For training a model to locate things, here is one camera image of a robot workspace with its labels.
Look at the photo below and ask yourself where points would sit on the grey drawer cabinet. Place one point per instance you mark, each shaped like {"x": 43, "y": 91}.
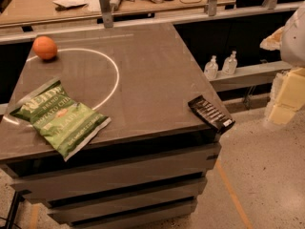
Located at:
{"x": 119, "y": 186}

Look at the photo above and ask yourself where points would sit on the white paper sheet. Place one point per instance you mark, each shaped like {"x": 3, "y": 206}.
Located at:
{"x": 69, "y": 3}

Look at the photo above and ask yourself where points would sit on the black rxbar chocolate bar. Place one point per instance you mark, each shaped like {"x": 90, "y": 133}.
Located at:
{"x": 211, "y": 115}

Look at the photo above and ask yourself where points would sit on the grey metal post left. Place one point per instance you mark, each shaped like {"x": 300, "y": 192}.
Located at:
{"x": 106, "y": 13}

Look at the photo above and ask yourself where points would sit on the clear sanitizer bottle right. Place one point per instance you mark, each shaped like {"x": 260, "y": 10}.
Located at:
{"x": 230, "y": 64}

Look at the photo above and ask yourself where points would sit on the grey metal shelf rail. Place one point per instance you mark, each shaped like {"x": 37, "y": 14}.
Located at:
{"x": 249, "y": 76}

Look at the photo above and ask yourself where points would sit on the clear sanitizer bottle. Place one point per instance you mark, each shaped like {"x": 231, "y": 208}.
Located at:
{"x": 211, "y": 68}
{"x": 230, "y": 64}

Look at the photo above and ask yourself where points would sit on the clear sanitizer bottle left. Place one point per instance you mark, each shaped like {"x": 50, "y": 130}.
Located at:
{"x": 211, "y": 68}

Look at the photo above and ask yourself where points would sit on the green jalapeno chip bag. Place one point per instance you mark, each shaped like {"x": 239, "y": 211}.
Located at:
{"x": 67, "y": 125}

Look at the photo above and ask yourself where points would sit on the orange fruit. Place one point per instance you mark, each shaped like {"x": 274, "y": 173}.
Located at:
{"x": 44, "y": 47}

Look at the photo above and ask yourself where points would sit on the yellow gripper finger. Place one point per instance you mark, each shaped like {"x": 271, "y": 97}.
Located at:
{"x": 273, "y": 41}
{"x": 287, "y": 97}

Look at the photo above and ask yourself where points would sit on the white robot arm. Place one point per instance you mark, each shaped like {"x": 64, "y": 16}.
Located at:
{"x": 292, "y": 49}

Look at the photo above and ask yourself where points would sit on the wooden workbench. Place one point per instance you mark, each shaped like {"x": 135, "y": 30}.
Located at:
{"x": 22, "y": 13}

